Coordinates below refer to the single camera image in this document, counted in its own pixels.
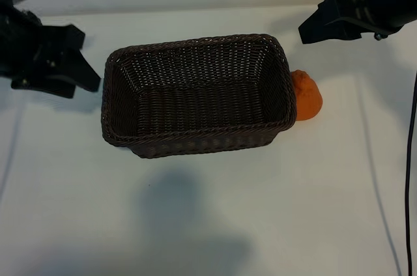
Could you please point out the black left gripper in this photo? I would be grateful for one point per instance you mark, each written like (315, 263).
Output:
(32, 58)

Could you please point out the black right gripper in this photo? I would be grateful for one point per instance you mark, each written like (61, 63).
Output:
(365, 6)

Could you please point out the bumpy orange fruit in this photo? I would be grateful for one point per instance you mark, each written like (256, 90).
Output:
(307, 100)

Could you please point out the dark brown woven basket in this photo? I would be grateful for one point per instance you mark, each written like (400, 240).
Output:
(202, 110)

